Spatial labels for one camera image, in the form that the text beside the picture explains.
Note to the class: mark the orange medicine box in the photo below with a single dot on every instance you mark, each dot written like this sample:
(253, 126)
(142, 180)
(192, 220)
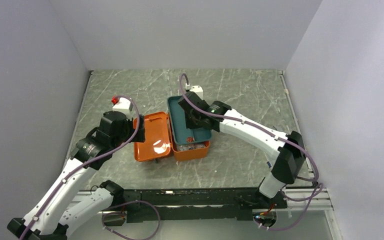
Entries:
(159, 141)

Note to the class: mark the white gauze pack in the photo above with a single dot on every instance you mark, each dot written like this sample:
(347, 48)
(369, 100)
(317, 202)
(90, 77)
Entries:
(191, 146)

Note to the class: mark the clear plastic case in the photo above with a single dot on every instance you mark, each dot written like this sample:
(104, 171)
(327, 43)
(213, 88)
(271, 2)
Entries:
(274, 146)

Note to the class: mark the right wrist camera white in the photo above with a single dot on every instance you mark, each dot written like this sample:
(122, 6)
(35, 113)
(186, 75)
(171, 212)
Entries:
(197, 89)

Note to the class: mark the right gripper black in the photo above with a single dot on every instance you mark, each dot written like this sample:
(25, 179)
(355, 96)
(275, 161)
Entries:
(189, 124)

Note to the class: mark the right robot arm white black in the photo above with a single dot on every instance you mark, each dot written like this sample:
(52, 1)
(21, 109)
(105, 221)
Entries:
(284, 150)

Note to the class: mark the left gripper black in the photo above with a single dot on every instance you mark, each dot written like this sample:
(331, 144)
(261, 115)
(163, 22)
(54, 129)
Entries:
(140, 137)

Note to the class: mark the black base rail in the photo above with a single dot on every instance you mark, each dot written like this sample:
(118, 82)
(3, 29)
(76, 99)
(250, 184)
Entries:
(239, 203)

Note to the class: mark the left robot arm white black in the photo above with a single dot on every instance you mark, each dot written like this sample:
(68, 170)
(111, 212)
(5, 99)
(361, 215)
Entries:
(52, 218)

